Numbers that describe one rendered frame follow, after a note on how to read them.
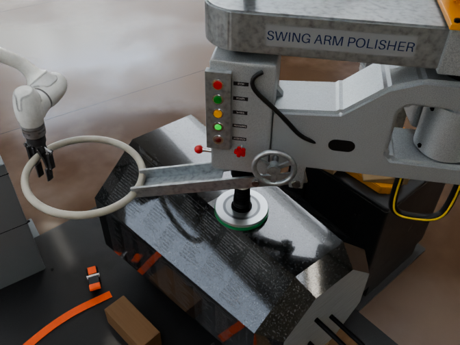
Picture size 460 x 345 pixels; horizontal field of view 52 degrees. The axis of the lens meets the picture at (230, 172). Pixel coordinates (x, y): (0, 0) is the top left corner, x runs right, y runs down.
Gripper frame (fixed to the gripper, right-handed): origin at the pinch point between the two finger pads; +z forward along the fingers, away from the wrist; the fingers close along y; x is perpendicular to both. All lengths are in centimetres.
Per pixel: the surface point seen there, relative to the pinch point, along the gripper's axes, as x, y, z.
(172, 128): 55, 33, -1
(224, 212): 11, 81, -5
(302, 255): 5, 116, -4
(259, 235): 7, 98, -3
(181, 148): 43, 44, -1
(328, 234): 19, 121, -5
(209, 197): 18, 71, -2
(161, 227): 7, 54, 14
